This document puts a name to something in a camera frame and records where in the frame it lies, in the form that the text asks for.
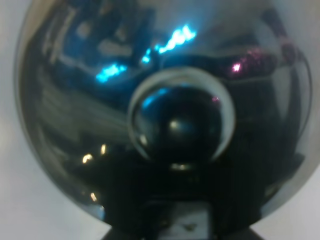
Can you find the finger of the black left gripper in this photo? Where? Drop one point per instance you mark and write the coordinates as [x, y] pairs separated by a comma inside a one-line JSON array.
[[252, 235], [112, 234]]

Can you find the stainless steel teapot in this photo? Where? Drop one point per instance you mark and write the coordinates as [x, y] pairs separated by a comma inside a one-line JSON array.
[[165, 119]]

